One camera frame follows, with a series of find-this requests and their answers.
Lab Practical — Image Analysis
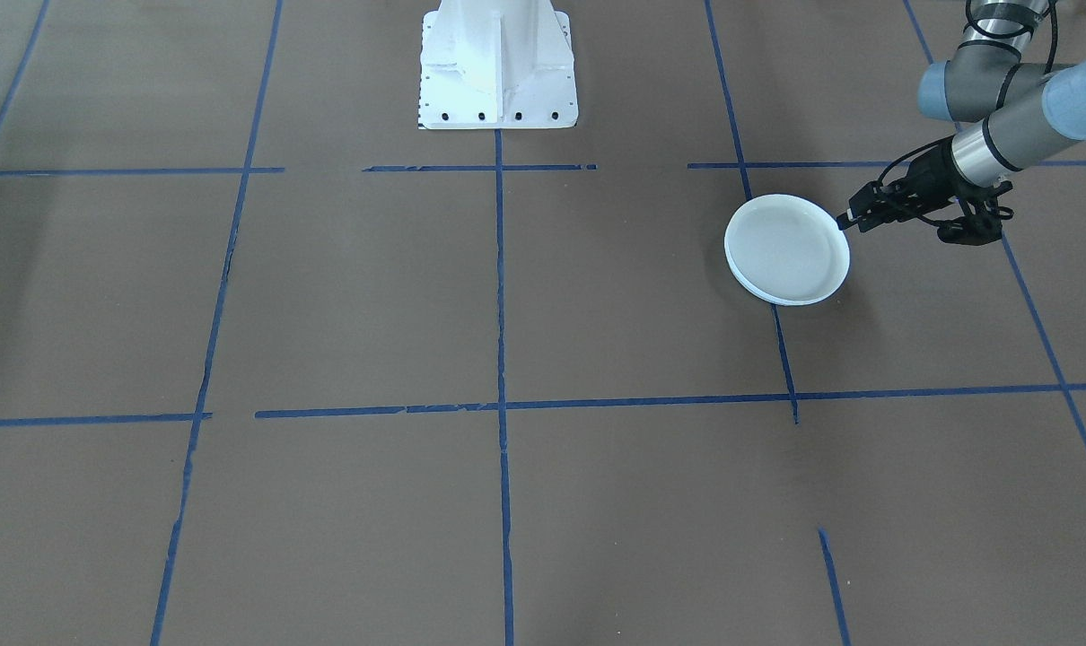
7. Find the plain white plate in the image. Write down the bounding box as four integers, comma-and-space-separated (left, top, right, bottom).
724, 194, 851, 305

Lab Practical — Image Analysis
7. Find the plain light blue plate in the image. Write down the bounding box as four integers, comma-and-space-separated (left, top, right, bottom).
730, 265, 848, 307

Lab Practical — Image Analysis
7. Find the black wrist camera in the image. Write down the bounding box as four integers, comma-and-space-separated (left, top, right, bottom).
936, 182, 1015, 245

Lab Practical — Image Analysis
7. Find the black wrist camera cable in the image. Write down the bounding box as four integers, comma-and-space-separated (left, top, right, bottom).
884, 0, 1064, 194

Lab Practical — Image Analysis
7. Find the white mounting pedestal with plate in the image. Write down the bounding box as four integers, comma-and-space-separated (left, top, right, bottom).
417, 0, 580, 131

